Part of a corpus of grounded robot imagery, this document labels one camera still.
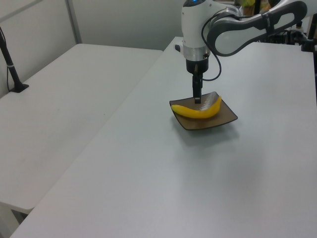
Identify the black electronics box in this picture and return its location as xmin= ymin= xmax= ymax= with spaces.
xmin=264 ymin=29 xmax=298 ymax=45

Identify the yellow banana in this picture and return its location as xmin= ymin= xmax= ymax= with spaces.
xmin=170 ymin=96 xmax=223 ymax=119

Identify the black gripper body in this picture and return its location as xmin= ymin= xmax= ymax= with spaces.
xmin=186 ymin=59 xmax=209 ymax=74

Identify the square brown ceramic plate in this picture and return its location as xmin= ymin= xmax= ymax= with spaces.
xmin=169 ymin=91 xmax=238 ymax=131

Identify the black camera stand pole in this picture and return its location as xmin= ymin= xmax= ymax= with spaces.
xmin=0 ymin=25 xmax=30 ymax=93

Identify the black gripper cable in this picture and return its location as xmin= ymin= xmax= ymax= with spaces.
xmin=201 ymin=11 xmax=239 ymax=81

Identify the black clamped stand pole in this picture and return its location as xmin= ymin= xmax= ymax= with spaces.
xmin=301 ymin=11 xmax=317 ymax=53

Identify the grey partition post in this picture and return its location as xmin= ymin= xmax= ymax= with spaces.
xmin=65 ymin=0 xmax=83 ymax=45

